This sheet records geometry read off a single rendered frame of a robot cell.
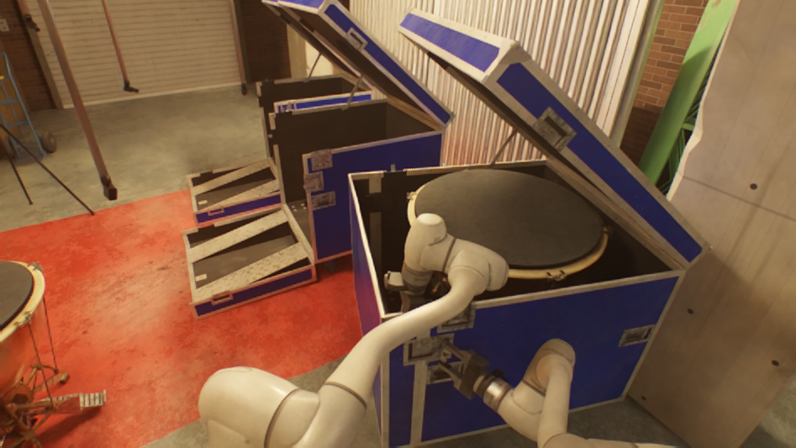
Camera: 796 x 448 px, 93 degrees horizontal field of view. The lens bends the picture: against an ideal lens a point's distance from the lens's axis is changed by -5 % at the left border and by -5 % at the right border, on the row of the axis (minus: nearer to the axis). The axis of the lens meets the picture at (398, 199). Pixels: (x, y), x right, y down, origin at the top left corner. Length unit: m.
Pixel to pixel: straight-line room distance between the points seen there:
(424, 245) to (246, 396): 0.55
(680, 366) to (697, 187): 0.85
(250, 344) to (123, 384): 0.67
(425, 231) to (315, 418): 0.52
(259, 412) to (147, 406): 1.72
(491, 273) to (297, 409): 0.57
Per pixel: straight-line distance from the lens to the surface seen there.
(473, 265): 1.07
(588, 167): 1.25
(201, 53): 8.20
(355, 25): 2.33
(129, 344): 2.90
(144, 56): 8.13
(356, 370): 0.89
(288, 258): 2.91
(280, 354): 2.51
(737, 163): 1.87
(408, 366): 1.50
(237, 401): 0.89
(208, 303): 2.79
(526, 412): 1.32
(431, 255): 1.10
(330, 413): 0.84
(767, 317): 2.04
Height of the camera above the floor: 1.89
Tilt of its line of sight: 30 degrees down
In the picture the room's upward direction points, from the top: 1 degrees clockwise
